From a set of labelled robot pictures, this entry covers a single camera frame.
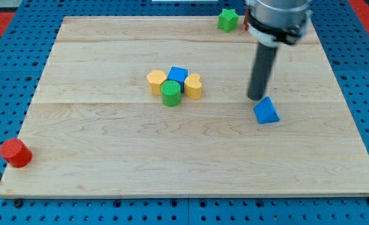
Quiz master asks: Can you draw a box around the yellow hexagon block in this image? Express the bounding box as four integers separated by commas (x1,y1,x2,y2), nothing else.
147,70,167,96

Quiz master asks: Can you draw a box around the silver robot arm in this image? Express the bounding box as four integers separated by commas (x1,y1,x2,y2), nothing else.
245,0,312,101

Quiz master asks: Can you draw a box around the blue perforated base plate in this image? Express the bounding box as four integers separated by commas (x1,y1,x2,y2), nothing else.
0,0,369,224

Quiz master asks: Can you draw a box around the green cylinder block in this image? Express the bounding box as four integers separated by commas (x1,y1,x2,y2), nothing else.
161,80,181,107

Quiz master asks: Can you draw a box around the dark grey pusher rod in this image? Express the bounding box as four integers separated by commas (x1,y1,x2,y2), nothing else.
247,43,278,101

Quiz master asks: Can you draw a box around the blue cube block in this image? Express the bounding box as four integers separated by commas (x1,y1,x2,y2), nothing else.
167,66,189,93

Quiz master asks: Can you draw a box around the light wooden board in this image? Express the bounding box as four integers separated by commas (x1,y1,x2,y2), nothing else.
0,16,369,199

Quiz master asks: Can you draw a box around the blue triangle block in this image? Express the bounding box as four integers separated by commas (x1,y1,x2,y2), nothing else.
253,96,280,124

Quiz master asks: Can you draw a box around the red block behind arm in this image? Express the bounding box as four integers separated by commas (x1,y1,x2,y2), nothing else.
243,11,249,31

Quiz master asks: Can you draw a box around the yellow heart block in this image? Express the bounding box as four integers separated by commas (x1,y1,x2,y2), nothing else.
184,73,203,100

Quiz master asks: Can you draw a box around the green star block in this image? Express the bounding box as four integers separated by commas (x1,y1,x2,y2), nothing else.
217,9,239,33

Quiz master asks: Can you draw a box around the red cylinder block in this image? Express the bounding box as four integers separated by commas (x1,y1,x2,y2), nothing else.
0,138,32,168

